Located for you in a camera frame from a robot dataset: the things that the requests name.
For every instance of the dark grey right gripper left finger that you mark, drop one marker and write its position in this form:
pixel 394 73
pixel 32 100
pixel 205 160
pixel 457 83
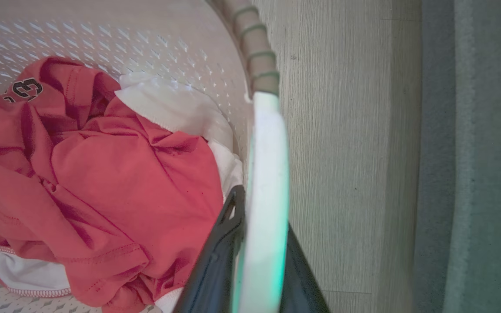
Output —
pixel 212 271

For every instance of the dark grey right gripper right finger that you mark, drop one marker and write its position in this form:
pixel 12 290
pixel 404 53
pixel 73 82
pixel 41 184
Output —
pixel 299 282

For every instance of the white perforated plastic laundry basket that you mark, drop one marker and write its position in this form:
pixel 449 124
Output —
pixel 264 182

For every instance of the red jersey with black number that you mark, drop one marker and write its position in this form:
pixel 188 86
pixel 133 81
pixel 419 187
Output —
pixel 102 182

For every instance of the white cloth garment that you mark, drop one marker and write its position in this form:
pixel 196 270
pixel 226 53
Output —
pixel 176 108

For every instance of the grey green sofa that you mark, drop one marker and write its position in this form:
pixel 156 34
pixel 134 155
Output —
pixel 472 156

